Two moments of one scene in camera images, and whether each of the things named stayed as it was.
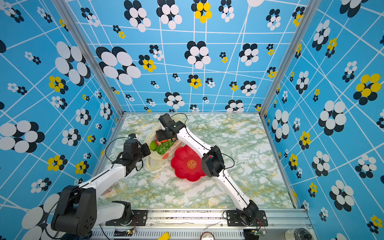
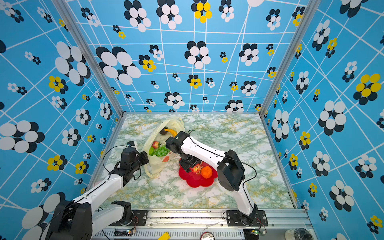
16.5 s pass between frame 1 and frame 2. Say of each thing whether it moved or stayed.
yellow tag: stayed
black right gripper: moved
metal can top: stayed
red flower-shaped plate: moved
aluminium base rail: stayed
